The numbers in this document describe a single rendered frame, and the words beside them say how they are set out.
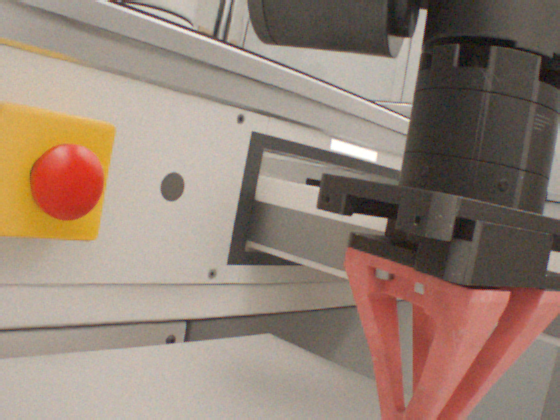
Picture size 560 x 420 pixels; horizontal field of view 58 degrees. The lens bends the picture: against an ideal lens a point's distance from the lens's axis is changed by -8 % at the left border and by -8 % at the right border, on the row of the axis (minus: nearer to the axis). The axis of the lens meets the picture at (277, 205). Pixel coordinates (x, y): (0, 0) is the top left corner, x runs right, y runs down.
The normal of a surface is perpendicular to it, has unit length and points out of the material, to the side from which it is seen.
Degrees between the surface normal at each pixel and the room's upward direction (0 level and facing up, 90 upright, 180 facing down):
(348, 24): 139
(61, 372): 0
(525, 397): 90
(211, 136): 90
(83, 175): 87
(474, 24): 90
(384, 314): 68
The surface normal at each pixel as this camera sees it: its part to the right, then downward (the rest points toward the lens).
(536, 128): 0.34, 0.11
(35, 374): 0.18, -0.98
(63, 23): 0.72, 0.18
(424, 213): -0.84, -0.13
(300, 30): -0.32, 0.86
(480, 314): 0.41, 0.49
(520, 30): -0.10, 0.04
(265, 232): -0.67, -0.08
